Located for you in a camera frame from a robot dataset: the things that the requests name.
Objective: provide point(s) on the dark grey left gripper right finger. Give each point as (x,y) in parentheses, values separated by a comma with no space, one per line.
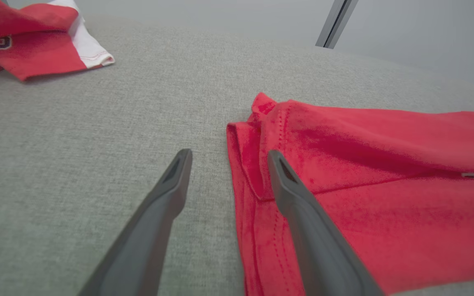
(319,246)

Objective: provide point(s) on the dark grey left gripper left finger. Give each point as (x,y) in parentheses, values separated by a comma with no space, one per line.
(146,238)

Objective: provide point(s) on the red white basketball jersey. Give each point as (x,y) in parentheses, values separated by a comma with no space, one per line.
(385,205)

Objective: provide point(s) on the red white basketball shorts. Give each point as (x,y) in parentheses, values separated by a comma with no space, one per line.
(35,49)

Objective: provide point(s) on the grey vertical partition post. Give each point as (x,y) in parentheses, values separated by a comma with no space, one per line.
(335,22)

